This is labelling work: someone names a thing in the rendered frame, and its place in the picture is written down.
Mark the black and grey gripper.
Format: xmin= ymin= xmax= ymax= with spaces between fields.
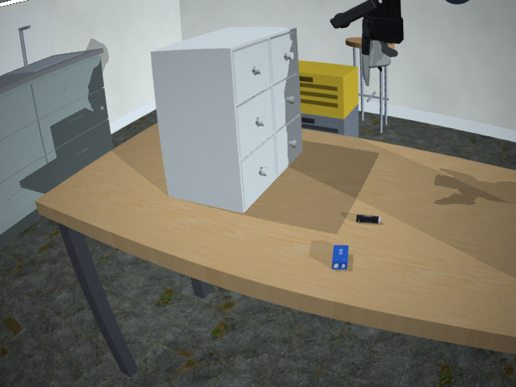
xmin=361 ymin=0 xmax=404 ymax=86

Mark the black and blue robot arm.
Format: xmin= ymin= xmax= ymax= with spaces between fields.
xmin=330 ymin=0 xmax=469 ymax=29

